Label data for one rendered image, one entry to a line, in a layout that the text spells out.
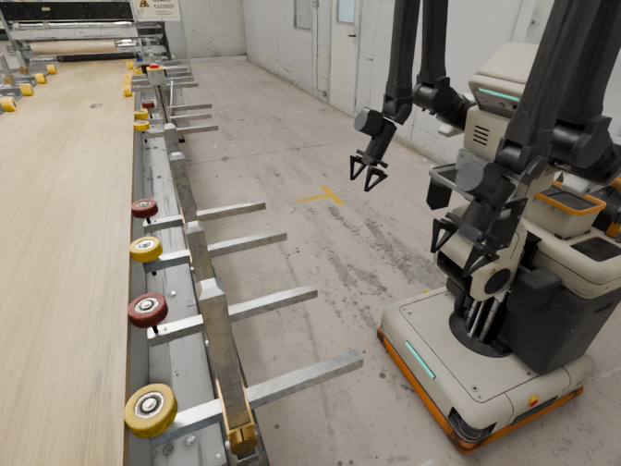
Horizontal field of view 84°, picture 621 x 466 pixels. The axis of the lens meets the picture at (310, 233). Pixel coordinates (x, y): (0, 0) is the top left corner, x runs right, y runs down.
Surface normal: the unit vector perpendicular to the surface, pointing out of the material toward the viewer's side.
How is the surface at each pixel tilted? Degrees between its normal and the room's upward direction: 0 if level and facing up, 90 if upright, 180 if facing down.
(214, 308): 90
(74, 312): 0
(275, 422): 0
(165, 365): 0
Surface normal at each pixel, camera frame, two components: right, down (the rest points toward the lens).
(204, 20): 0.38, 0.52
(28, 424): 0.00, -0.83
